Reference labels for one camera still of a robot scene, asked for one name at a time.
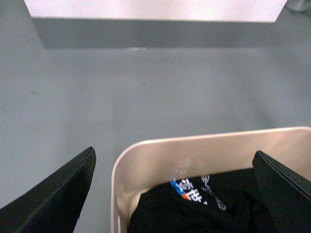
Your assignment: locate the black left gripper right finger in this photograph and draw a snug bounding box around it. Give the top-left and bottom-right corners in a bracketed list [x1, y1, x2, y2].
[252, 150, 311, 233]

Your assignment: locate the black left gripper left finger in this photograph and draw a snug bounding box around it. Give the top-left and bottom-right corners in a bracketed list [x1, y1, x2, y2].
[0, 147, 96, 233]

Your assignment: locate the black printed t-shirt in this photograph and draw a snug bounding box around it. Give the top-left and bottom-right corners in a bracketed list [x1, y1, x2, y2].
[127, 168, 279, 233]

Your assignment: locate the beige plastic laundry hamper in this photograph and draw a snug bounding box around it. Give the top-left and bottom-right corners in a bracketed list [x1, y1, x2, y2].
[110, 127, 311, 233]

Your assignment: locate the white pillar with grey base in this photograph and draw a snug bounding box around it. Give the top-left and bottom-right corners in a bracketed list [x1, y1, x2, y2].
[25, 0, 286, 50]

